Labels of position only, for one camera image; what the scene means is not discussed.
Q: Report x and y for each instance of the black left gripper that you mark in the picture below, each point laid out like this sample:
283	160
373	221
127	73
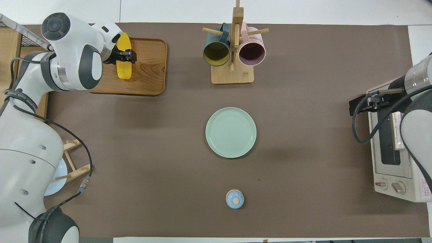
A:
114	55

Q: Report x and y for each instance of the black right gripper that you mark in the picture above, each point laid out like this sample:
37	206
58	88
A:
384	101

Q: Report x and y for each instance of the yellow corn cob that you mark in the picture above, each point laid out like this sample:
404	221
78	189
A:
124	71

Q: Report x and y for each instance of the glass oven door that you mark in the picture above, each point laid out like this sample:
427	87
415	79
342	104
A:
378	165

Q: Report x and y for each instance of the pale green plate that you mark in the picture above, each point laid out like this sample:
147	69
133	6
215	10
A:
231	132

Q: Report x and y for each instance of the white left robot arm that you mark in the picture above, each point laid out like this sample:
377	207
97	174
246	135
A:
23	162

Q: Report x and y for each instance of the white toaster oven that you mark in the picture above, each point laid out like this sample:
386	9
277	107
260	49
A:
388	175

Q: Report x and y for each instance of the silver oven knob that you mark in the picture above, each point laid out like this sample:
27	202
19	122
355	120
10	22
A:
381	184
398	188

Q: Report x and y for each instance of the wooden serving tray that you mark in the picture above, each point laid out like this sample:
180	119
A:
148	74

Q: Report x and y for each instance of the dark blue mug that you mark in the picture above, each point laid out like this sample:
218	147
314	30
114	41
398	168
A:
216	54

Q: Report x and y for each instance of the brown table mat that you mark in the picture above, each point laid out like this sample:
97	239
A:
168	141

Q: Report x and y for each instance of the wooden mug tree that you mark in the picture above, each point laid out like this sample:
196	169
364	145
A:
233	76

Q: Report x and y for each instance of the pink mug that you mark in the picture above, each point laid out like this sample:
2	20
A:
251	53

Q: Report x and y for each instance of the wooden plate rack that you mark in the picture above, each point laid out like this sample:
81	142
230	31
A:
79	170

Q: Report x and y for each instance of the light blue plate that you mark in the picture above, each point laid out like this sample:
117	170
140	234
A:
57	184

